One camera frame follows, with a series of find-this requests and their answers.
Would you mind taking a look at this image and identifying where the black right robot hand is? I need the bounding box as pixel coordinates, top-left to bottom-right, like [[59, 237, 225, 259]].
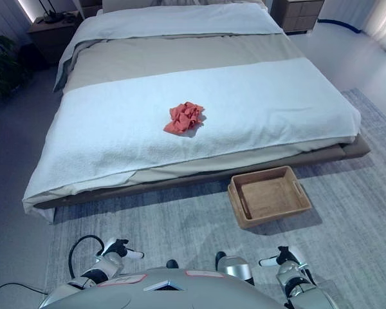
[[259, 246, 300, 268]]

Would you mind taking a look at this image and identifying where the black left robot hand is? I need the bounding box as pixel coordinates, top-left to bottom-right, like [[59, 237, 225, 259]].
[[100, 238, 145, 263]]

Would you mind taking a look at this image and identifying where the red cloth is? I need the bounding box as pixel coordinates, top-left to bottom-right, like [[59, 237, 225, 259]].
[[163, 101, 207, 135]]

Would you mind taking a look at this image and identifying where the woven wicker basket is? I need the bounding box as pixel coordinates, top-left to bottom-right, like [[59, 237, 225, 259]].
[[227, 165, 313, 230]]

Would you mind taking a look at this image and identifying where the silver right robot leg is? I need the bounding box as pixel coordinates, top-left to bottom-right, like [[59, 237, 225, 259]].
[[214, 251, 255, 286]]

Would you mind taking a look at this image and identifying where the grey robot torso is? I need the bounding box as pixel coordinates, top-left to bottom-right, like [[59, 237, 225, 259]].
[[38, 268, 288, 309]]

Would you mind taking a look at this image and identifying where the grey area rug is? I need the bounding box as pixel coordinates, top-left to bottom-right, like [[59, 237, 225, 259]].
[[44, 88, 386, 309]]

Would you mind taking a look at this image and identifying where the green potted plant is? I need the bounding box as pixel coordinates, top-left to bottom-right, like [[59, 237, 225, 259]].
[[0, 35, 32, 98]]

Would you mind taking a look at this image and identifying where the dark wooden nightstand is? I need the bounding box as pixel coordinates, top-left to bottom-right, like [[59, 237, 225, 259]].
[[26, 18, 85, 68]]

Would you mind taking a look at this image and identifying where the white duvet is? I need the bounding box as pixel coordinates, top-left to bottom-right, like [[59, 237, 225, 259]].
[[53, 0, 284, 94]]

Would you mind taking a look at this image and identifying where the brown drawer nightstand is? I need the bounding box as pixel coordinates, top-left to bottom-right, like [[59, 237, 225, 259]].
[[270, 0, 326, 35]]

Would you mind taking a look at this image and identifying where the black table lamp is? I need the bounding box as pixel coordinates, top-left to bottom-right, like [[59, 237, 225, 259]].
[[39, 0, 75, 24]]

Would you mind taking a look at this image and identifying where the white curtain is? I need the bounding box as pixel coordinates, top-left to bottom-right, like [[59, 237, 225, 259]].
[[361, 0, 386, 55]]

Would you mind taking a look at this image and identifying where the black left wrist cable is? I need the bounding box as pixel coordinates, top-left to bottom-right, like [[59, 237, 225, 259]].
[[68, 235, 106, 285]]

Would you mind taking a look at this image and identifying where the thin black floor cable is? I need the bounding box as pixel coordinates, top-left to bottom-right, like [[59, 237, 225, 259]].
[[0, 282, 50, 295]]

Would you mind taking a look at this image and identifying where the brown bed frame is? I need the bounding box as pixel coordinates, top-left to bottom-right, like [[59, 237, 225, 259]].
[[32, 133, 372, 211]]

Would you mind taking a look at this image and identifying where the blue hose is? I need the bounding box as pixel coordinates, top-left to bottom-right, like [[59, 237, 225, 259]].
[[316, 18, 363, 35]]

